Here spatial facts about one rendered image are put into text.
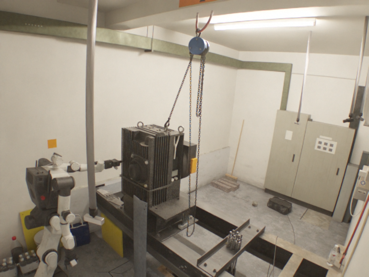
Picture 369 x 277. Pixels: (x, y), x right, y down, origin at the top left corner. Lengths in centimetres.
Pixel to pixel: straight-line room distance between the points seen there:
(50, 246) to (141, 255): 86
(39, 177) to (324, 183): 425
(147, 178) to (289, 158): 313
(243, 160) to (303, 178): 143
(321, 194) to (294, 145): 103
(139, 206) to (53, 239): 80
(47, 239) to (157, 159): 119
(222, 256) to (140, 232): 80
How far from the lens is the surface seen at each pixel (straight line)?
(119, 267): 301
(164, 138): 219
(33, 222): 214
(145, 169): 219
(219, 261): 219
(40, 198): 202
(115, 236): 306
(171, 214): 227
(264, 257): 273
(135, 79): 332
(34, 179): 195
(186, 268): 232
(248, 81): 519
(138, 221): 229
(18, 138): 276
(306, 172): 465
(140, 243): 243
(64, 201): 192
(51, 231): 227
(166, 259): 249
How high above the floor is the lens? 213
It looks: 14 degrees down
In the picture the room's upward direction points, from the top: 5 degrees clockwise
